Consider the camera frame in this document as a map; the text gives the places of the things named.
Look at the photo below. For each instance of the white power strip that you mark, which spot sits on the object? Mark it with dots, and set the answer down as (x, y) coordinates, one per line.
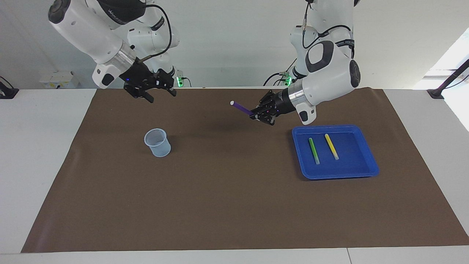
(58, 80)

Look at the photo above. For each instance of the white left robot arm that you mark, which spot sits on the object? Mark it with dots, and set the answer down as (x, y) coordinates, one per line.
(329, 73)

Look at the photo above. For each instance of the blue plastic tray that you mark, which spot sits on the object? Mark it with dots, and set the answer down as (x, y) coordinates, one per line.
(348, 168)

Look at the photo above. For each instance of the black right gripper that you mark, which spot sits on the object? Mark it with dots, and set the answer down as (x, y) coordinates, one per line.
(143, 77)

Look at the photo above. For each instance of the yellow marker pen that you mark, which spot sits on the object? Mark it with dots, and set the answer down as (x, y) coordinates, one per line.
(331, 146)

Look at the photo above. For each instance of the translucent plastic cup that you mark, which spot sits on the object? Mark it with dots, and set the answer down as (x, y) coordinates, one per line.
(161, 148)

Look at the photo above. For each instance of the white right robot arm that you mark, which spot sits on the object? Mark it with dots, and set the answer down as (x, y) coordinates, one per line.
(95, 33)

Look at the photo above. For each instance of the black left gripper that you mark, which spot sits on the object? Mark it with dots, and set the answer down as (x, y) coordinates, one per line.
(282, 102)

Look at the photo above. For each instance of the brown table mat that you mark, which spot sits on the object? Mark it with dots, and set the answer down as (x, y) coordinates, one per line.
(234, 201)

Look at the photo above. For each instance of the black slanted stand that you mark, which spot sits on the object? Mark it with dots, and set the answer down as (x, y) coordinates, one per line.
(438, 92)

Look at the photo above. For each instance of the green marker pen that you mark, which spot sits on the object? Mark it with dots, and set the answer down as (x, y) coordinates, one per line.
(314, 150)

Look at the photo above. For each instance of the black table clamp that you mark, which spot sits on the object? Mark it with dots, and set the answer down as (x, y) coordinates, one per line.
(7, 91)

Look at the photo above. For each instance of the purple marker pen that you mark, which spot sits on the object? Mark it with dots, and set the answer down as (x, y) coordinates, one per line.
(242, 108)

